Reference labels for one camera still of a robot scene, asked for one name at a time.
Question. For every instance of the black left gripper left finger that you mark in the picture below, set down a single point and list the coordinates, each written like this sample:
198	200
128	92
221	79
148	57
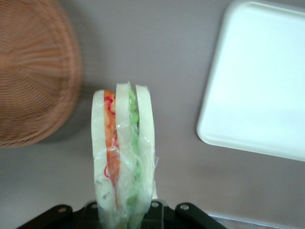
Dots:
69	218

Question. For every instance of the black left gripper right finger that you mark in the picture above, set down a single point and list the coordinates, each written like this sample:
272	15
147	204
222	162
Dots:
171	218

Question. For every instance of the plastic-wrapped triangle sandwich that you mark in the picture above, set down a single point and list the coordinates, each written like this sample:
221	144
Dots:
124	152

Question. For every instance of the brown wicker basket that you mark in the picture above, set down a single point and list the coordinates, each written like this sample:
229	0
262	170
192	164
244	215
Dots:
33	76

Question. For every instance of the cream plastic tray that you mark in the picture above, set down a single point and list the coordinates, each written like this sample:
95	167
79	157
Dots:
257	78

